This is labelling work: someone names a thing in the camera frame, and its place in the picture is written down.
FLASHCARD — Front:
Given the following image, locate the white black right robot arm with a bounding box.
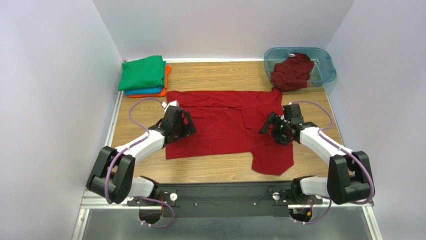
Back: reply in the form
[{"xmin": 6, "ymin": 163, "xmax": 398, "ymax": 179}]
[{"xmin": 258, "ymin": 101, "xmax": 376, "ymax": 205}]

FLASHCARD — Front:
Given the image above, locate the teal plastic bin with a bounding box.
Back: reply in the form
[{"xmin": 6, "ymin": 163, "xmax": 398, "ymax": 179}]
[{"xmin": 263, "ymin": 47, "xmax": 337, "ymax": 92}]

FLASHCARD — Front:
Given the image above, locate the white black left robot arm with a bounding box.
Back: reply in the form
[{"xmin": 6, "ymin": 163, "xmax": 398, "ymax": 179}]
[{"xmin": 86, "ymin": 104, "xmax": 197, "ymax": 204}]

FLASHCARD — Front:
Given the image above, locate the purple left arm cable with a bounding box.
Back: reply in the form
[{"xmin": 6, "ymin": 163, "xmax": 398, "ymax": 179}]
[{"xmin": 104, "ymin": 97, "xmax": 176, "ymax": 230}]

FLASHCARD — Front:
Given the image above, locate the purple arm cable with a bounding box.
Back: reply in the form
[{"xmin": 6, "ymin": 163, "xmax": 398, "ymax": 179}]
[
  {"xmin": 104, "ymin": 97, "xmax": 176, "ymax": 230},
  {"xmin": 289, "ymin": 100, "xmax": 376, "ymax": 226}
]

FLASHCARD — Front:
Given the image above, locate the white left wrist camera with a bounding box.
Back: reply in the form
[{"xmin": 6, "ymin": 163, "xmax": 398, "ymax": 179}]
[{"xmin": 161, "ymin": 100, "xmax": 180, "ymax": 111}]

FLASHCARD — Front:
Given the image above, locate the dark red t shirt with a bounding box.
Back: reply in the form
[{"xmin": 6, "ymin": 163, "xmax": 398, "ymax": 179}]
[{"xmin": 270, "ymin": 52, "xmax": 315, "ymax": 92}]

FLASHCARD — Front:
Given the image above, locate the blue folded t shirt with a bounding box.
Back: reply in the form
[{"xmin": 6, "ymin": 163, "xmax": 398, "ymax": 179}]
[{"xmin": 124, "ymin": 61, "xmax": 167, "ymax": 97}]

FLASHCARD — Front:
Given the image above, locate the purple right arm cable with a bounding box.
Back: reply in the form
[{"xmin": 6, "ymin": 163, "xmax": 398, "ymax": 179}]
[{"xmin": 289, "ymin": 100, "xmax": 376, "ymax": 226}]

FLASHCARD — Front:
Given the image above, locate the orange folded t shirt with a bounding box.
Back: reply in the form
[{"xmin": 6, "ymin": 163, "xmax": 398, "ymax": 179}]
[{"xmin": 126, "ymin": 64, "xmax": 172, "ymax": 99}]

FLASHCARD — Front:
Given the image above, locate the green folded t shirt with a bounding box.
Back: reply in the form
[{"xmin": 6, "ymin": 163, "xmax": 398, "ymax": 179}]
[{"xmin": 118, "ymin": 55, "xmax": 166, "ymax": 91}]

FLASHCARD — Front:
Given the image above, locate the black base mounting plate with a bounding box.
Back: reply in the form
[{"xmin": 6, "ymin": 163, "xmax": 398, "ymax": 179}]
[{"xmin": 127, "ymin": 180, "xmax": 322, "ymax": 218}]

